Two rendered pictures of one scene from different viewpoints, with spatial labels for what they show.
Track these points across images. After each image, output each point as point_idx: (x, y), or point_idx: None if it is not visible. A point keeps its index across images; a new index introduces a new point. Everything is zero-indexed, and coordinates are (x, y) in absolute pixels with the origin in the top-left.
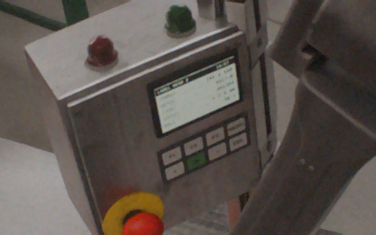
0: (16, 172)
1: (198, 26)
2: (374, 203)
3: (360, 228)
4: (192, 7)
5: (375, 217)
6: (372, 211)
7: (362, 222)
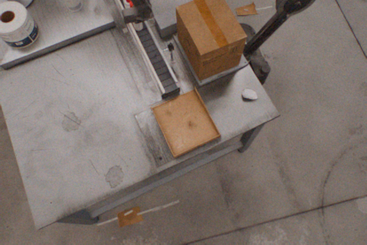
0: None
1: None
2: None
3: None
4: None
5: None
6: None
7: None
